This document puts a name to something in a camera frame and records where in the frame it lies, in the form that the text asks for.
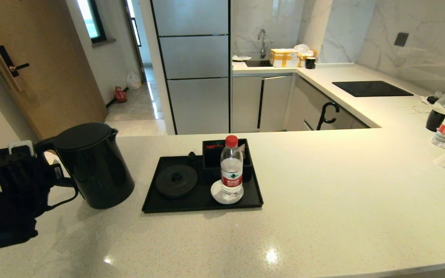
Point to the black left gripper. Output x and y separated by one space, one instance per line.
21 173

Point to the black electric kettle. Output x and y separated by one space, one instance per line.
99 170

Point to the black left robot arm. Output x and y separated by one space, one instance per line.
2 224

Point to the round black kettle base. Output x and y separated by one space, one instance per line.
176 181

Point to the dark rounded black object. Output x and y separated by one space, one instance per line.
192 157

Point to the black compartment box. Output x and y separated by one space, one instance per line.
211 162

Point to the white tea bag packet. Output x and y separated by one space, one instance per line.
242 148

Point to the small black cup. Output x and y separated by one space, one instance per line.
311 62

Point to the brown wooden door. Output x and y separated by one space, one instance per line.
52 77

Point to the red floor bag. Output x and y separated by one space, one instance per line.
120 94

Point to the white plastic floor bag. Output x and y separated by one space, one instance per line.
133 80

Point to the black rectangular serving tray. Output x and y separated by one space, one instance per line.
191 204

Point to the white round coaster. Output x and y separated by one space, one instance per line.
216 193

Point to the narrow dark-framed window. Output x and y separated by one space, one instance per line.
134 22

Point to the silver refrigerator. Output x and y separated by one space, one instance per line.
197 58

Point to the grey sink base cabinet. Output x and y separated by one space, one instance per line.
247 103

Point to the white cloth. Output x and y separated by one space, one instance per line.
242 57

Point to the dark kitchen sink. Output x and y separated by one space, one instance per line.
259 63

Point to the chrome sink faucet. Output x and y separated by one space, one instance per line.
263 41

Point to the cardboard box yellow tape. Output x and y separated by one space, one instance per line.
284 57

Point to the grey drawer cabinet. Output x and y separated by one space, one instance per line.
311 103

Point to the crumpled white plastic bag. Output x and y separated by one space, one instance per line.
303 47

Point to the black induction cooktop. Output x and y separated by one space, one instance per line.
373 88

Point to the black mug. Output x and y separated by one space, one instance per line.
435 119

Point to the crumpled white tissue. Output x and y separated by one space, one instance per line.
444 99

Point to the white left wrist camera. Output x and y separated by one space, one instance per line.
21 146

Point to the dark wall socket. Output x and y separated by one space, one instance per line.
401 39

